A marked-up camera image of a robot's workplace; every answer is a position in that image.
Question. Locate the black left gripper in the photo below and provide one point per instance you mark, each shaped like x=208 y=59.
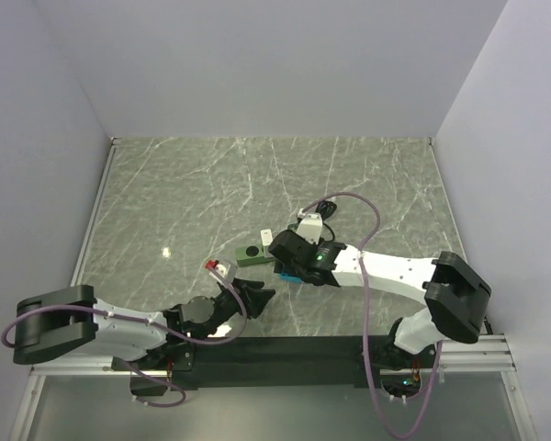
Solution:
x=257 y=296

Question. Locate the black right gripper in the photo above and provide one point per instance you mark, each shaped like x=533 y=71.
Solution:
x=281 y=267

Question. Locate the blue plug adapter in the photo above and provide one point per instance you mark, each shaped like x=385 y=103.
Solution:
x=290 y=278

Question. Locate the white plug adapter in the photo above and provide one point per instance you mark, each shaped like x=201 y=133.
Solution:
x=266 y=237

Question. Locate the green power strip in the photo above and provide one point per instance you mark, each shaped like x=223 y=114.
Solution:
x=252 y=255

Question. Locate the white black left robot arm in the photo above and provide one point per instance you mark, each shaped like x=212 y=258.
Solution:
x=122 y=333

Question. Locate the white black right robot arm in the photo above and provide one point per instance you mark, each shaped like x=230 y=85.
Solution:
x=453 y=296

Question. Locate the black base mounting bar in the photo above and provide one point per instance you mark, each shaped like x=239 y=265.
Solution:
x=261 y=362

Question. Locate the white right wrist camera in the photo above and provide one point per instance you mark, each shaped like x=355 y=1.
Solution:
x=310 y=226

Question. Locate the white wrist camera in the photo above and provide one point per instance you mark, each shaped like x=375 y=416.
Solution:
x=310 y=226
x=223 y=271

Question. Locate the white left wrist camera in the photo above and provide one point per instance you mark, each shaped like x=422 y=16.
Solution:
x=223 y=271

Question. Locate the aluminium frame rail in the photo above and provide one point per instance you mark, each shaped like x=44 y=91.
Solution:
x=89 y=220

